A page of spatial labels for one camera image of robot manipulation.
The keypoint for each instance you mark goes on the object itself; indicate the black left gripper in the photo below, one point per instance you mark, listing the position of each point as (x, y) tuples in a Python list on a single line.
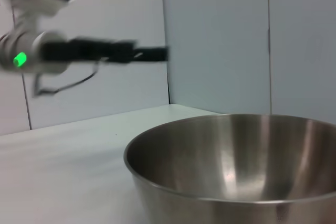
[(84, 51)]

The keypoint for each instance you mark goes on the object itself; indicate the stainless steel mixing bowl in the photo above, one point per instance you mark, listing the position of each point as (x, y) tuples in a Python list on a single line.
[(236, 161)]

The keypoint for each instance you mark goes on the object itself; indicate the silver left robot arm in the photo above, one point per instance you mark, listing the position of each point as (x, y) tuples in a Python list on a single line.
[(29, 53)]

